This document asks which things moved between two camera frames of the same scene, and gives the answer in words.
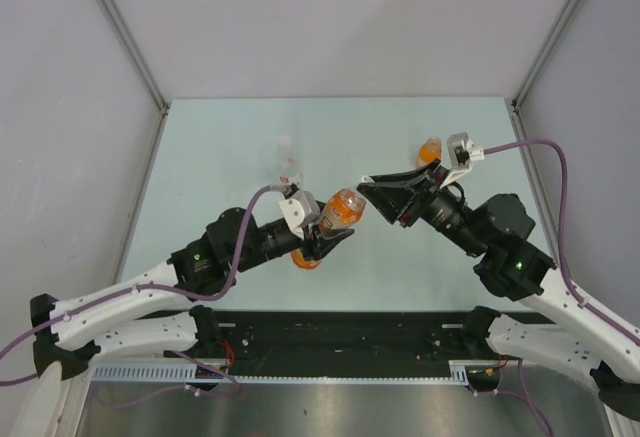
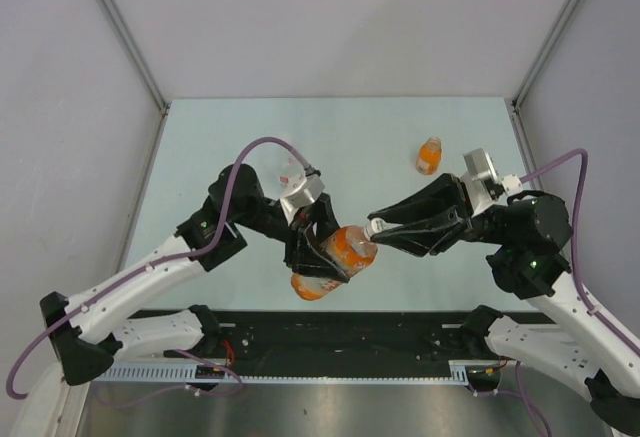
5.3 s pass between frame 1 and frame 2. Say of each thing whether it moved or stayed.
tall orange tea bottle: moved
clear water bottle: stayed
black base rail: stayed
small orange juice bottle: stayed
